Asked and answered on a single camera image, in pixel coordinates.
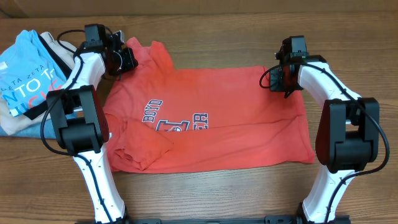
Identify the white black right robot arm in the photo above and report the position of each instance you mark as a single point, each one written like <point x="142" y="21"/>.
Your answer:
<point x="348" y="133"/>

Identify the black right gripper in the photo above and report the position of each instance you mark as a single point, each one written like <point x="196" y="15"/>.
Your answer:
<point x="275" y="87"/>

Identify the light blue printed t-shirt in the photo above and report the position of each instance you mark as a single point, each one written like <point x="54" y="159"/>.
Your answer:
<point x="28" y="73"/>

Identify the blue denim garment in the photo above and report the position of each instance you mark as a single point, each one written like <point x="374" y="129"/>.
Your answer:
<point x="20" y="126"/>

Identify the white beige folded garment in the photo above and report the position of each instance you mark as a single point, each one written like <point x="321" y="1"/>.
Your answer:
<point x="60" y="54"/>

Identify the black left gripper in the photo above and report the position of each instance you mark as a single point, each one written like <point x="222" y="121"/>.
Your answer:
<point x="130" y="62"/>

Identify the red polo shirt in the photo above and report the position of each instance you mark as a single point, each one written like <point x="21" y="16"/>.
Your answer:
<point x="164" y="120"/>

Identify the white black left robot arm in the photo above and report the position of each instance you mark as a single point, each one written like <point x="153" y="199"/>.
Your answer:
<point x="79" y="122"/>

